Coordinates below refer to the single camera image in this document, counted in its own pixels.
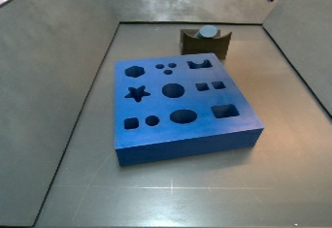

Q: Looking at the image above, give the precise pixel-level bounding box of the light blue oval cylinder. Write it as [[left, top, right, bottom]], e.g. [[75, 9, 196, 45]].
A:
[[196, 25, 219, 39]]

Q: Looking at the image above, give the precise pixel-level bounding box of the black curved fixture stand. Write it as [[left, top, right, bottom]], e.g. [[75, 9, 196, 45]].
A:
[[181, 29, 232, 59]]

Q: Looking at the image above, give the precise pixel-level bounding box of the blue foam shape-sorter block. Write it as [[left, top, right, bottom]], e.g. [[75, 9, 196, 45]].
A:
[[114, 53, 264, 166]]

